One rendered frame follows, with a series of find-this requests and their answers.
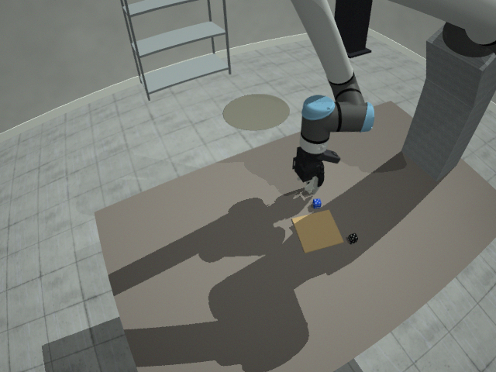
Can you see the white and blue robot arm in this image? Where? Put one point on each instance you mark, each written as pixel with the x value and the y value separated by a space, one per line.
pixel 320 115

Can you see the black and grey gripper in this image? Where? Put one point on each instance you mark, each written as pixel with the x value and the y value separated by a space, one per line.
pixel 309 169

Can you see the tan mat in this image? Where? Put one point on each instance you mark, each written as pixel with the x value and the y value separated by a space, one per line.
pixel 317 231

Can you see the blue die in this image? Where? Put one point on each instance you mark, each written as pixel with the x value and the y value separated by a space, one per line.
pixel 317 203

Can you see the black die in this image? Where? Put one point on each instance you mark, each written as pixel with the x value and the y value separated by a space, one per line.
pixel 352 238

